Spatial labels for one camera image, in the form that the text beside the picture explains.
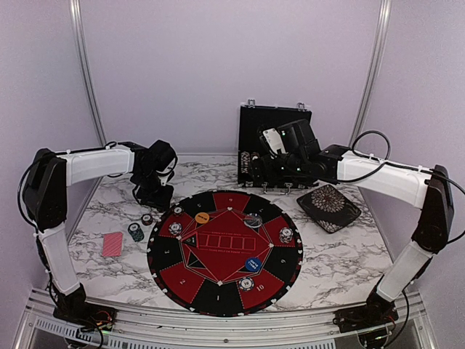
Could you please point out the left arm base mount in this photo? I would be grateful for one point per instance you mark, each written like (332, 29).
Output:
(74, 308)

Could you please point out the aluminium corner post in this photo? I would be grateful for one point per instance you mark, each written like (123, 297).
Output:
(374, 67)
(78, 28)

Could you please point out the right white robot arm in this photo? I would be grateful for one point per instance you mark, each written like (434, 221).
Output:
(425, 189)

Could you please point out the red playing card deck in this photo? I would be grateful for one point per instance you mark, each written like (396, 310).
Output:
(112, 244)

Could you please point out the white chip stack seat ten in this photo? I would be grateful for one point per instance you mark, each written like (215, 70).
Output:
(246, 284)

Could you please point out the aluminium front rail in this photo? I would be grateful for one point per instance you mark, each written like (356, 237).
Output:
(137, 326)

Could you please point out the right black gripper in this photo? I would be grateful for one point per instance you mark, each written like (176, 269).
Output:
(264, 161)

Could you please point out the round red black poker mat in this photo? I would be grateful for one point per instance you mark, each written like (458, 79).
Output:
(200, 269)

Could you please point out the clear round button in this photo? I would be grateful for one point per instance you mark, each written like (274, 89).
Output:
(252, 221)

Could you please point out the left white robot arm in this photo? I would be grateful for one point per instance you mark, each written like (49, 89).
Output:
(43, 192)

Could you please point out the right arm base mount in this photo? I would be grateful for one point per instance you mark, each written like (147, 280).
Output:
(377, 311)

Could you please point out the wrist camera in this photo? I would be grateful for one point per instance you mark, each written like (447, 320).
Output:
(295, 137)
(161, 158)

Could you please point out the black floral square plate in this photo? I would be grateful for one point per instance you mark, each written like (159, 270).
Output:
(329, 208)

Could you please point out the orange dealer button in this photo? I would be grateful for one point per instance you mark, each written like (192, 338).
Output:
(202, 217)

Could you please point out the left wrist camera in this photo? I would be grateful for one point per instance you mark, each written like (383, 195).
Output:
(161, 158)

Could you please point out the black poker chip case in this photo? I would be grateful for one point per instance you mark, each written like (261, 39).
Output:
(254, 117)

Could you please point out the right aluminium corner post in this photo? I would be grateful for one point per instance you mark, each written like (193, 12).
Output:
(374, 67)

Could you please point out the white chips row in case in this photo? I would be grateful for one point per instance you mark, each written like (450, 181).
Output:
(244, 161)

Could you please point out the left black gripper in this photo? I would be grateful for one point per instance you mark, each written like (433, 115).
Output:
(162, 203)

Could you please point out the left aluminium corner post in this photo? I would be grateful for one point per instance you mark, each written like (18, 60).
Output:
(78, 28)

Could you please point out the red poker chip stack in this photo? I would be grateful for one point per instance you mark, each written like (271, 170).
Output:
(147, 219)

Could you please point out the green poker chip stack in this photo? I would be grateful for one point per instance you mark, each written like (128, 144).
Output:
(135, 231)

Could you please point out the white chip stack seat eight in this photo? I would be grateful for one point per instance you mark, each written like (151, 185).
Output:
(286, 235)

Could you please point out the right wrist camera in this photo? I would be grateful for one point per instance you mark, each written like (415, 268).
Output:
(295, 137)

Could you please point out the white chip stack seat four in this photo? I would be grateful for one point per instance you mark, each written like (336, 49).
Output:
(175, 228)

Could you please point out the blue blind button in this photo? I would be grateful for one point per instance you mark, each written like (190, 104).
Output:
(253, 264)

